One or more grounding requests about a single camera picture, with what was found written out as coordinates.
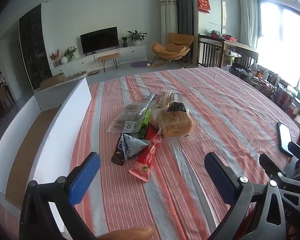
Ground black smartphone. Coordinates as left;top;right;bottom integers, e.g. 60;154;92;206
277;122;294;157

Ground beige snack packet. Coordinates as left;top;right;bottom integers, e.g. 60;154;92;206
155;91;173;108

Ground white curtain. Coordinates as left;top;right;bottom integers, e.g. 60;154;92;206
239;0;259;48

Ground green snack packet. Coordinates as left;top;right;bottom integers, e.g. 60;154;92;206
139;107;152;139

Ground person's left hand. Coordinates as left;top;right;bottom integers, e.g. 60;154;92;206
96;226;154;240

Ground dark brown snack packet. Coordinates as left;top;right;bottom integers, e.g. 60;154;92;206
111;133;127;166

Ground clutter of jars and bottles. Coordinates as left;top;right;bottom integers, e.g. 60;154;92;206
227;62;300;120

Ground black snack packet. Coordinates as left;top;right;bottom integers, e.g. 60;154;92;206
166;93;190;113

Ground red flower arrangement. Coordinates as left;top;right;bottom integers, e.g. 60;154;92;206
50;49;60;67

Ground purple round mat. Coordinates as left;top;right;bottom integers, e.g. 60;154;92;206
130;60;148;68

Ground long red snack packet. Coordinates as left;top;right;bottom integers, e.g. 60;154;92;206
128;137;163;182

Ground wooden dining table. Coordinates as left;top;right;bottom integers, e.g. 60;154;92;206
224;40;259;68

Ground dark wooden chair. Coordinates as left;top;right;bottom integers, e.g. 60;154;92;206
197;34;227;68

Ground tall white air conditioner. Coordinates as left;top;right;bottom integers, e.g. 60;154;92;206
160;0;178;46

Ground black television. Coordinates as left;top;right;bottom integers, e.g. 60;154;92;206
80;26;120;55

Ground red wall hanging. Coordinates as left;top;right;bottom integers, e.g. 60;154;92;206
197;0;211;13

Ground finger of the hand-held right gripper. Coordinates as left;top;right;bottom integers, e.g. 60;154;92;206
287;141;300;160
259;153;300;189

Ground clear bag of brown bars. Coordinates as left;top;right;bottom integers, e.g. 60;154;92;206
107;101;157;133

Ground bagged bread loaf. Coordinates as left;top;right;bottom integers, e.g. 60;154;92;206
151;107;195;138

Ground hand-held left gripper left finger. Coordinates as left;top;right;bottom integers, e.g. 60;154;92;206
19;152;101;240

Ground brown wooden chair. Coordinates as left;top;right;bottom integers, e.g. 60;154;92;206
0;82;14;113

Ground striped tablecloth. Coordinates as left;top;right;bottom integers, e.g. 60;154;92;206
57;67;300;240

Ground brown cardboard box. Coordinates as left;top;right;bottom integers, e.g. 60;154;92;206
40;72;65;89

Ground wooden bench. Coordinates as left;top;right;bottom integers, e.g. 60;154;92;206
97;53;121;72

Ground leafy green plant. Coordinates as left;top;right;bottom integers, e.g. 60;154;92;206
64;46;77;62

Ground window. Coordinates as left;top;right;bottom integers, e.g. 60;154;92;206
256;0;300;93

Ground white cardboard box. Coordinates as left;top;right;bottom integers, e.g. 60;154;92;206
0;77;92;230

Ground white television cabinet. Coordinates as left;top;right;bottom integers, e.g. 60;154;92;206
51;45;147;77

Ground grey curtain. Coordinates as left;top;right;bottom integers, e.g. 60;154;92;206
169;0;199;35

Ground large potted plant white pot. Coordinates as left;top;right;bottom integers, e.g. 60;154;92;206
127;30;148;46

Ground black glass cabinet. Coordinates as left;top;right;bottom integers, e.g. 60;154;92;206
18;4;53;90

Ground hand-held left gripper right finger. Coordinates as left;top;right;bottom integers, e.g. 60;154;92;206
204;152;288;240

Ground orange lounge chair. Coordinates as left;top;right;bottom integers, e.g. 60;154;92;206
151;32;195;68

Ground small red snack packet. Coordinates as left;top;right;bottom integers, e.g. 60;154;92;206
142;124;158;140

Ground triangular white blue packet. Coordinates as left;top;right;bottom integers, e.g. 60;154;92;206
122;133;150;162

